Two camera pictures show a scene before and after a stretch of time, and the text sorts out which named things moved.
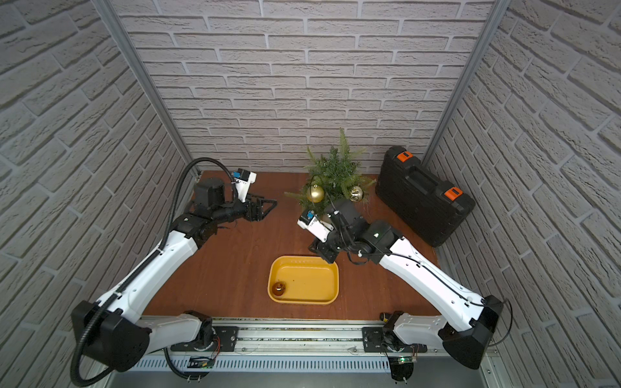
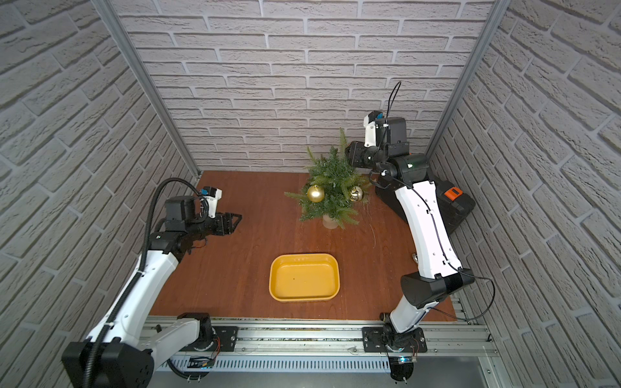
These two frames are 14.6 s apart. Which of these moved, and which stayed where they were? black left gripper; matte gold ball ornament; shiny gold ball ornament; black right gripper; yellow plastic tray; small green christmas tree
Moved: black left gripper; black right gripper
Stayed: matte gold ball ornament; shiny gold ball ornament; small green christmas tree; yellow plastic tray
